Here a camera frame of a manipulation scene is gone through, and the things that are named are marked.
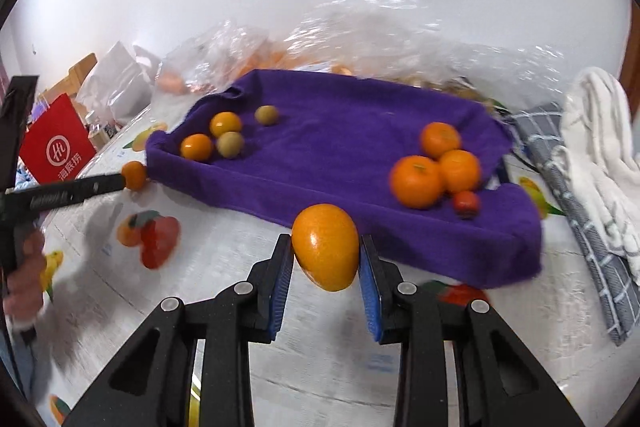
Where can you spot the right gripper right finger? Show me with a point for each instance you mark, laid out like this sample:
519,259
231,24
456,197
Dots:
499,380

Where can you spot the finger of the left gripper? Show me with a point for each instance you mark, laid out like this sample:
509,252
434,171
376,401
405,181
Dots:
109,179
53,197

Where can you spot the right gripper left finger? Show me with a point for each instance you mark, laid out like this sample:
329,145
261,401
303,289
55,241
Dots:
148,382

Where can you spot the round orange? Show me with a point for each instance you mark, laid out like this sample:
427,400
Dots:
135,175

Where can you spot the small orange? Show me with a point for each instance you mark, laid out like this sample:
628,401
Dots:
197,147

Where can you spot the large orange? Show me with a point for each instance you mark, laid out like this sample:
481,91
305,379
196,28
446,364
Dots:
224,122

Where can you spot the yellow-green round fruit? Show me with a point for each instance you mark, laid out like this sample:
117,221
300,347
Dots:
267,115

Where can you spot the tiny red-orange mandarin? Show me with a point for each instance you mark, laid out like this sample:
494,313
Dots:
466,204

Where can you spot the round orange mandarin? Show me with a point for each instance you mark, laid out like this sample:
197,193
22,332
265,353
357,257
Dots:
460,170

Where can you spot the oval orange fruit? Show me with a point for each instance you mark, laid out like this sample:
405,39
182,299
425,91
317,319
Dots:
326,245

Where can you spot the small orange mandarin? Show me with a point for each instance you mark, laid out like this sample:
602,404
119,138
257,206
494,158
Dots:
438,138

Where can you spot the left hand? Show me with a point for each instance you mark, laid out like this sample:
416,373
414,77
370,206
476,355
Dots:
25,298

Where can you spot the red paper bag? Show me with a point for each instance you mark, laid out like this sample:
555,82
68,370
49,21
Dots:
56,146

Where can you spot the lace fruit-print tablecloth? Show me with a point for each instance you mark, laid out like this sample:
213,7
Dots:
123,253

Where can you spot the white plastic bag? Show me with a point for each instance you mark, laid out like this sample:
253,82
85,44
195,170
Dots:
117,89

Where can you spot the cardboard box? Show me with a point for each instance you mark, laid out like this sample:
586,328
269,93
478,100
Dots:
72,82

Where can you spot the clear plastic bag left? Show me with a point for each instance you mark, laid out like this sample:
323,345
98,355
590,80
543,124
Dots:
210,62

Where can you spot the clear plastic bag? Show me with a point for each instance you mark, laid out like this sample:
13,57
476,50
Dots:
409,42
210,62

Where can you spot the purple towel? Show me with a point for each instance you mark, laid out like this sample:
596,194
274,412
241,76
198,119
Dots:
336,140

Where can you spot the white towel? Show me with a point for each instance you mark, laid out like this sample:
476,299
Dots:
598,162

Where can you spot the grey checked cloth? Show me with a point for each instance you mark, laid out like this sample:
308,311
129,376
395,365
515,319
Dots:
537,132

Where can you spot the clear plastic bag right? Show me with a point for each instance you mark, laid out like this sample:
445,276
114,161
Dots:
409,42

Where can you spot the brown wooden door frame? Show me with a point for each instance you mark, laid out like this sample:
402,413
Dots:
630,73

